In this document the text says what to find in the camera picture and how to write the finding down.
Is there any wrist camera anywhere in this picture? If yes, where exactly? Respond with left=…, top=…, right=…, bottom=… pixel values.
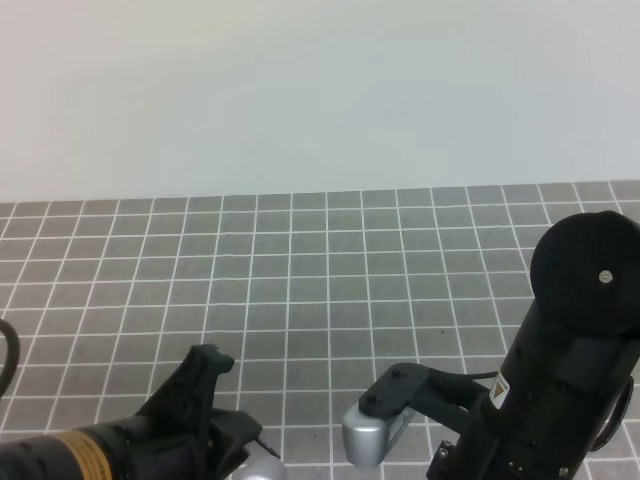
left=342, top=363, right=497, bottom=468
left=233, top=438, right=288, bottom=480

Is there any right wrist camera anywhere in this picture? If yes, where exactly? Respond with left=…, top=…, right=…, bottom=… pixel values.
left=342, top=363, right=497, bottom=468

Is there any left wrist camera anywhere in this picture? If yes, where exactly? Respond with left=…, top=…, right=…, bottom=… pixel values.
left=233, top=438, right=288, bottom=480

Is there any black left camera cable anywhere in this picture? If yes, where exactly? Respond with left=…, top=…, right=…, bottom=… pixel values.
left=0, top=319, right=21, bottom=399

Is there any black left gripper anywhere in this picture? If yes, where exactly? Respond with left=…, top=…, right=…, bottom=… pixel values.
left=122, top=344, right=262, bottom=479

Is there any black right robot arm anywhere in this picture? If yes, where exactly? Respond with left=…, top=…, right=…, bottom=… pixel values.
left=427, top=211, right=639, bottom=479

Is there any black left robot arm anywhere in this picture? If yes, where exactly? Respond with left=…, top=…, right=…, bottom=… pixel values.
left=1, top=345, right=262, bottom=480

